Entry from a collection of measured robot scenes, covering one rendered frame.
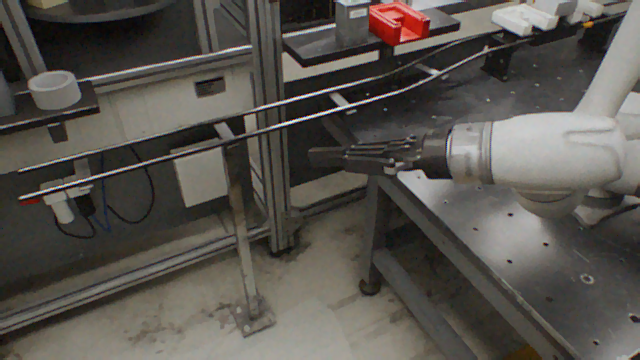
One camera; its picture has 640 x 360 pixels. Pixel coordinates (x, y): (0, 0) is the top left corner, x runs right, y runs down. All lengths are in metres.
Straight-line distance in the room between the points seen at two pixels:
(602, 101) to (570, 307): 0.43
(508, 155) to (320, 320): 1.22
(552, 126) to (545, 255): 0.53
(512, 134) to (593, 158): 0.10
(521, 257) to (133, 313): 1.34
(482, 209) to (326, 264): 0.87
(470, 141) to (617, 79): 0.27
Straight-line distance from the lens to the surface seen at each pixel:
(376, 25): 1.43
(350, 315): 1.77
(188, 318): 1.83
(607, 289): 1.15
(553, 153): 0.65
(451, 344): 1.47
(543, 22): 1.78
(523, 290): 1.07
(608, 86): 0.85
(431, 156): 0.69
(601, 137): 0.67
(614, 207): 1.31
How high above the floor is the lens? 1.47
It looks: 40 degrees down
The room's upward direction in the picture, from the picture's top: straight up
